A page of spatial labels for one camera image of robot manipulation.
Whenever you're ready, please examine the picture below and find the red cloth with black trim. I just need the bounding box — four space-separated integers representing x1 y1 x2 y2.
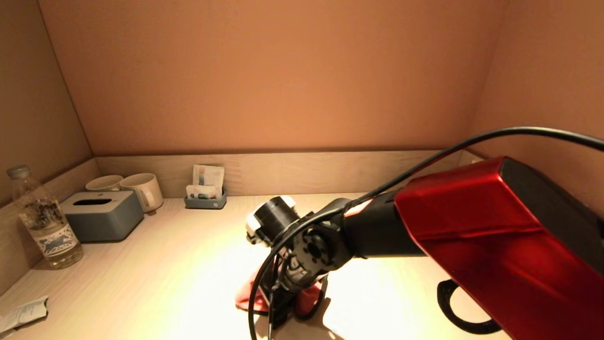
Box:
235 269 327 318

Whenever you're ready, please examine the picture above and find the small grey sachet tray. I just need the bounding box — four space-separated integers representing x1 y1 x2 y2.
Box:
184 189 227 210

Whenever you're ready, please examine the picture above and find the short white sachet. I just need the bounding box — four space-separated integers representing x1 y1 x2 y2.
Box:
185 185 218 200

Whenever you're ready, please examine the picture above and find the tall white sachet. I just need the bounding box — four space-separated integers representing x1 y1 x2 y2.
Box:
192 164 225 199

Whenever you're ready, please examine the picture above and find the white mug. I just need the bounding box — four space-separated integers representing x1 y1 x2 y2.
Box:
85 175 123 193
119 173 164 213

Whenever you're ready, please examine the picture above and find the grey tissue box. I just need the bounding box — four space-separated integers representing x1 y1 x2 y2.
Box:
59 191 144 244

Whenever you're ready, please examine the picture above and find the clear plastic water bottle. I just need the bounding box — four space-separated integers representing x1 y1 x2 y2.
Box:
7 165 84 270

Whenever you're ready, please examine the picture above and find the crumpled white paper wrapper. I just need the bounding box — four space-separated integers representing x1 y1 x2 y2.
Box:
0 296 49 335

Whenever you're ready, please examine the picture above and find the thick black cable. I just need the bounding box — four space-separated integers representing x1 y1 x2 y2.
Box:
436 279 503 335

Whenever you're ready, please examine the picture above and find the thin black cable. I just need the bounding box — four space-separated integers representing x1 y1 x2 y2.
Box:
248 127 604 340

